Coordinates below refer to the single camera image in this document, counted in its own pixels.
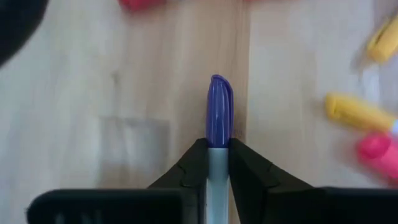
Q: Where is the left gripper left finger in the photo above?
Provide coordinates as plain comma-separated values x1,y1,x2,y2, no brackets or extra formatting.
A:
26,138,209,224

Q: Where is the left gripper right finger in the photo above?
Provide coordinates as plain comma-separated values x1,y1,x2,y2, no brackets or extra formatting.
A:
228,138,398,224

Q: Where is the purple cap grey marker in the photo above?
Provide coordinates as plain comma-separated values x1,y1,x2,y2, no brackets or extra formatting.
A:
205,73,234,224

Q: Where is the slim red Expo marker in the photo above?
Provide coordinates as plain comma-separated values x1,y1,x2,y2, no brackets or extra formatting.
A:
118,0,167,12

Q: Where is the pink highlighter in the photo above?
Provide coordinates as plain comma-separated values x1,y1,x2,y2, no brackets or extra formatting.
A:
356,132,398,187

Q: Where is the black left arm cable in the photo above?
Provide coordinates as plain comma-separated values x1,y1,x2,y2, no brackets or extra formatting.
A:
0,0,50,68

